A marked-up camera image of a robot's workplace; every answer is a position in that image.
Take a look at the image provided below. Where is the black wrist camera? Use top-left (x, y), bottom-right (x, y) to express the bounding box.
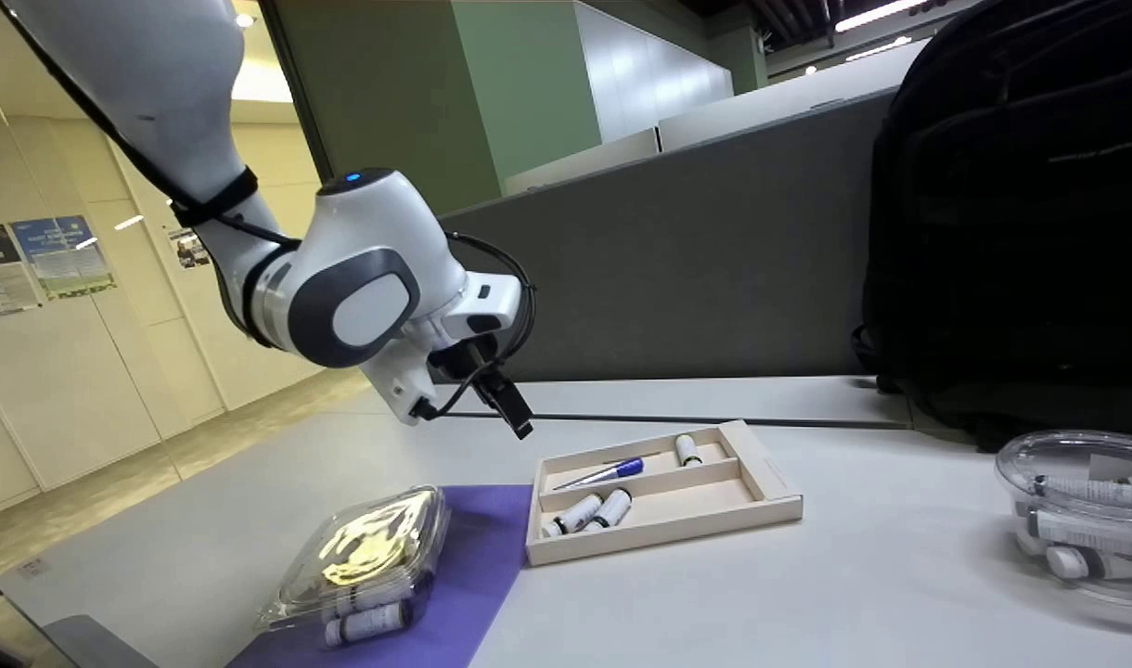
top-left (425, 330), bottom-right (507, 388)

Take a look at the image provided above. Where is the clear round plastic bowl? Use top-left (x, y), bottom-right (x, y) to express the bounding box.
top-left (991, 428), bottom-right (1132, 638)

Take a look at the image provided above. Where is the black backpack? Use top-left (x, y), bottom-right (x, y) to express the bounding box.
top-left (852, 0), bottom-right (1132, 456)

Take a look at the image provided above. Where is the green pillar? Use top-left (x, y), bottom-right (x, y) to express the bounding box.
top-left (255, 0), bottom-right (610, 223)

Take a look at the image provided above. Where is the purple mat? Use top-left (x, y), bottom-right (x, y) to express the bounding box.
top-left (228, 482), bottom-right (537, 668)

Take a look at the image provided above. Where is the wall poster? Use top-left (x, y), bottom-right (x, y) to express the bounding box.
top-left (0, 218), bottom-right (45, 323)
top-left (8, 211), bottom-right (121, 304)

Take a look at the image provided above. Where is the grey desk partition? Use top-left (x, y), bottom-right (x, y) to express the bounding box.
top-left (442, 46), bottom-right (937, 383)

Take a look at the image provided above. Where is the light wooden tray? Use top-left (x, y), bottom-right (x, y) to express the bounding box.
top-left (520, 414), bottom-right (807, 570)

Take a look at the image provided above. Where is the clear plastic clamshell container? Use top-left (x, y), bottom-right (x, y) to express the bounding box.
top-left (262, 482), bottom-right (457, 653)

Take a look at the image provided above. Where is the blue marker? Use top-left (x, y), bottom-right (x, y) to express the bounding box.
top-left (551, 451), bottom-right (651, 497)

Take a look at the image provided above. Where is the white cylindrical marker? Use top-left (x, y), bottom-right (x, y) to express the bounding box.
top-left (591, 487), bottom-right (639, 529)
top-left (340, 570), bottom-right (413, 611)
top-left (551, 490), bottom-right (605, 538)
top-left (1026, 500), bottom-right (1132, 565)
top-left (325, 597), bottom-right (420, 651)
top-left (669, 430), bottom-right (708, 472)
top-left (1043, 543), bottom-right (1110, 587)

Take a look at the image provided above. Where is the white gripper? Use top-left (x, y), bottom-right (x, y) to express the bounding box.
top-left (363, 271), bottom-right (537, 445)

